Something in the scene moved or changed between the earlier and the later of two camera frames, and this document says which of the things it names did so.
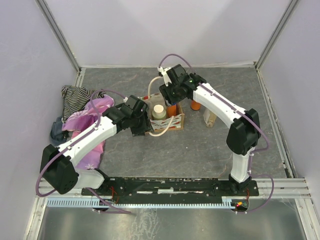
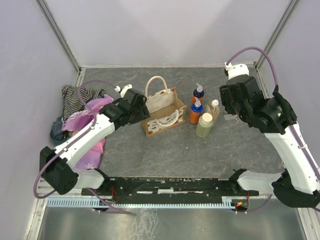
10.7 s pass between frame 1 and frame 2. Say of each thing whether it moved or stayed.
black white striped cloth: stayed
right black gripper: moved
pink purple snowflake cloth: stayed
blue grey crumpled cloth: stayed
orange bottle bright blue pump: moved
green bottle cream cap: moved
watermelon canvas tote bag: moved
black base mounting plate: stayed
